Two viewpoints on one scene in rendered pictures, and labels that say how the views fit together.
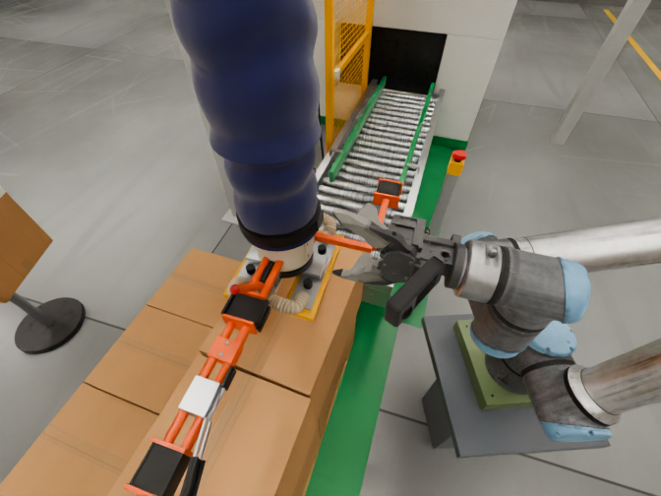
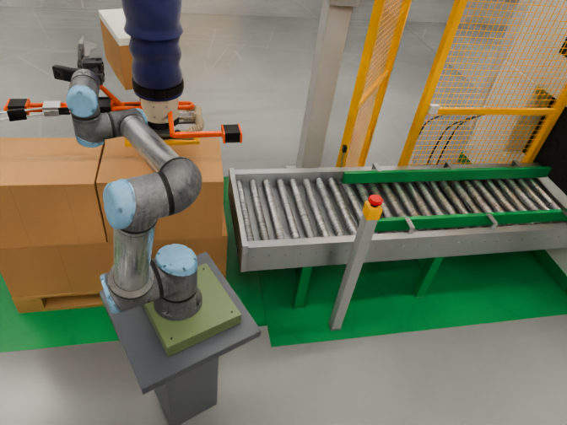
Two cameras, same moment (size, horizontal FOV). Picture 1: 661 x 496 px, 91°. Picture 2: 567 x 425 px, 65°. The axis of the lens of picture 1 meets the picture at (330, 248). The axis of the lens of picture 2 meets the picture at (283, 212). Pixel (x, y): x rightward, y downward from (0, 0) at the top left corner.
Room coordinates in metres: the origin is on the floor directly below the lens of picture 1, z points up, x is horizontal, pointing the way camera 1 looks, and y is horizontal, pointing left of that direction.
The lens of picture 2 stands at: (0.09, -1.75, 2.32)
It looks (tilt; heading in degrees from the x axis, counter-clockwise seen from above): 41 degrees down; 54
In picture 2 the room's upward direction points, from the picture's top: 9 degrees clockwise
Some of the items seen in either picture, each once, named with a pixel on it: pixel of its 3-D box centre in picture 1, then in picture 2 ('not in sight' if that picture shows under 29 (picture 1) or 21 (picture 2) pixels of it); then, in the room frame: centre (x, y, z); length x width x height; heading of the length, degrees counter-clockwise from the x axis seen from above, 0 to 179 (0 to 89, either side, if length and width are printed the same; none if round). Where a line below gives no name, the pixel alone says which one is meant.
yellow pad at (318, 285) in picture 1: (315, 268); (162, 135); (0.62, 0.05, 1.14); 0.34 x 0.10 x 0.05; 163
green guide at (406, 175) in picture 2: (358, 119); (449, 170); (2.56, -0.23, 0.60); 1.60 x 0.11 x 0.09; 161
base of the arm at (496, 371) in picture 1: (518, 361); (178, 293); (0.43, -0.65, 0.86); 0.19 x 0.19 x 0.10
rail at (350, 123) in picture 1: (337, 152); (395, 178); (2.24, -0.06, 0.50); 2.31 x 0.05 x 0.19; 161
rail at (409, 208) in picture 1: (421, 167); (435, 244); (2.03, -0.67, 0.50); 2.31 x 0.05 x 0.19; 161
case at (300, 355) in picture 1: (296, 321); (165, 188); (0.65, 0.14, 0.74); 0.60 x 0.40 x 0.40; 159
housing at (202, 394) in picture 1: (203, 398); (52, 108); (0.21, 0.27, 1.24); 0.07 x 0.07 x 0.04; 73
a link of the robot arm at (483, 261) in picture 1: (473, 269); (85, 83); (0.30, -0.22, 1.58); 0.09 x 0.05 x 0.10; 163
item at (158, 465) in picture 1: (160, 469); (18, 107); (0.08, 0.32, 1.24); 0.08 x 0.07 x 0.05; 163
